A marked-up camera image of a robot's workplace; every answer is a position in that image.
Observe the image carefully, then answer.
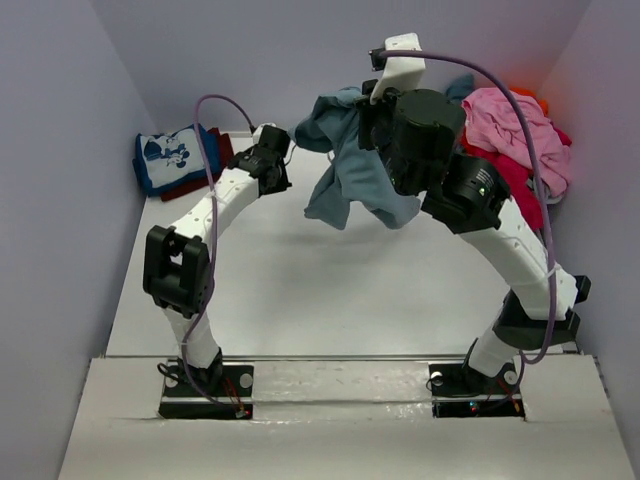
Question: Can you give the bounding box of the pink t shirt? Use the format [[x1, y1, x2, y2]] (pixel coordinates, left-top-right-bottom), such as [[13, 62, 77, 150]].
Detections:
[[461, 87, 571, 196]]

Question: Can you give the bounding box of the grey-blue t shirt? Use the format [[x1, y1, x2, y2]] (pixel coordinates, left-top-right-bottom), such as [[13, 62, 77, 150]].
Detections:
[[289, 86, 420, 230]]

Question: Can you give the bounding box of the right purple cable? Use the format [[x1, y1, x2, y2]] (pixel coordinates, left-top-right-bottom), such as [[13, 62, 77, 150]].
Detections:
[[384, 49, 557, 414]]

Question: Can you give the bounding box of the magenta t shirt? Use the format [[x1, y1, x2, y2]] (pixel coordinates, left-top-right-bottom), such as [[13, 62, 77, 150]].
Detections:
[[461, 133, 544, 231]]

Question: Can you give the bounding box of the folded dark red t shirt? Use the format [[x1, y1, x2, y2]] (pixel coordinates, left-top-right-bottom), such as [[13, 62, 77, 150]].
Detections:
[[159, 126, 239, 203]]

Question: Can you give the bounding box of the grey white t shirt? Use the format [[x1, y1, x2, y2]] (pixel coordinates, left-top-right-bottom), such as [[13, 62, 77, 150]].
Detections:
[[527, 176, 564, 205]]

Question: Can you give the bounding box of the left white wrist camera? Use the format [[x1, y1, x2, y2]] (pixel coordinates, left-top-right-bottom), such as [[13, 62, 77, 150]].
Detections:
[[251, 122, 276, 145]]

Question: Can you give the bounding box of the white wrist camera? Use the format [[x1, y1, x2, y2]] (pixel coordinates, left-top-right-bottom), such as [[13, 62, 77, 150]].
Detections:
[[369, 32, 426, 104], [251, 122, 276, 145]]

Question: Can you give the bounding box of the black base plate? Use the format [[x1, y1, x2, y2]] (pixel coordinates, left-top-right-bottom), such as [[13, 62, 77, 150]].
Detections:
[[425, 363, 525, 419], [156, 359, 254, 421]]

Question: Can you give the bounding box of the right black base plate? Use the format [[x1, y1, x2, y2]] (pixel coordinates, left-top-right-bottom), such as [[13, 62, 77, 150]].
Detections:
[[425, 363, 525, 419]]

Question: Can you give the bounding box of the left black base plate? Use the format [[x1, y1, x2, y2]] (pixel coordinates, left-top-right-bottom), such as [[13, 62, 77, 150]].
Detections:
[[156, 359, 254, 421]]

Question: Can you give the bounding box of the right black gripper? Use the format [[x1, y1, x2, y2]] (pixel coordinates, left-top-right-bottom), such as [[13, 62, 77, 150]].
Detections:
[[358, 74, 416, 197]]

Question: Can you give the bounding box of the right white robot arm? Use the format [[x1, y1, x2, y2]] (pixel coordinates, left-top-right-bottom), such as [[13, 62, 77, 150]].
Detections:
[[355, 80, 590, 398]]

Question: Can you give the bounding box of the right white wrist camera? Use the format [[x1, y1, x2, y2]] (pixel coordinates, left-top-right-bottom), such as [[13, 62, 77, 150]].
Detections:
[[369, 32, 426, 104]]

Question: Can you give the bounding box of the folded blue mickey t shirt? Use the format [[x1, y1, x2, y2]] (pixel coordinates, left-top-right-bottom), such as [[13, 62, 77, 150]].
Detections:
[[132, 125, 206, 197]]

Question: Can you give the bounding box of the teal t shirt in pile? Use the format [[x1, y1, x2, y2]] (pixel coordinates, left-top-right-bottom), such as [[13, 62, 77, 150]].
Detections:
[[444, 73, 475, 104]]

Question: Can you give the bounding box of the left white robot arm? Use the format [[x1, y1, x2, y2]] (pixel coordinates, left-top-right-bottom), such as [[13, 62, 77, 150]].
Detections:
[[143, 124, 291, 400]]

